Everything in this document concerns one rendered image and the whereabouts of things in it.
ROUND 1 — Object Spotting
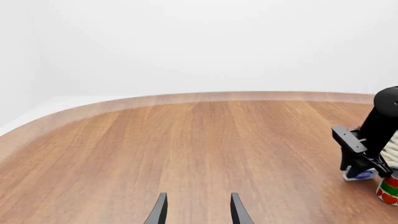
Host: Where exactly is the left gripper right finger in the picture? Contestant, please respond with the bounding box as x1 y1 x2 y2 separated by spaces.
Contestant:
230 192 255 224

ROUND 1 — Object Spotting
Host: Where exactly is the red green soup tin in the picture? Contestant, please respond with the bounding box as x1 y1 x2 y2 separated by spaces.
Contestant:
376 174 398 207

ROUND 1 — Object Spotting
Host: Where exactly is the white woven basket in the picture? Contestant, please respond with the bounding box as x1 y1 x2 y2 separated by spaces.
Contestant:
379 130 398 169

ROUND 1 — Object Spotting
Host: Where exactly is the white blue cream cheese box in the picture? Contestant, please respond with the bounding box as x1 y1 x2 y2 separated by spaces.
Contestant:
343 168 376 182

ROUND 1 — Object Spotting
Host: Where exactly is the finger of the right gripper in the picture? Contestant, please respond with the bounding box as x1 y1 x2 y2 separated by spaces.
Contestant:
346 161 376 178
340 146 363 171

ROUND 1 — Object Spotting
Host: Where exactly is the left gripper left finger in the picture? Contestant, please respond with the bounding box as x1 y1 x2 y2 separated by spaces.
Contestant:
143 192 168 224

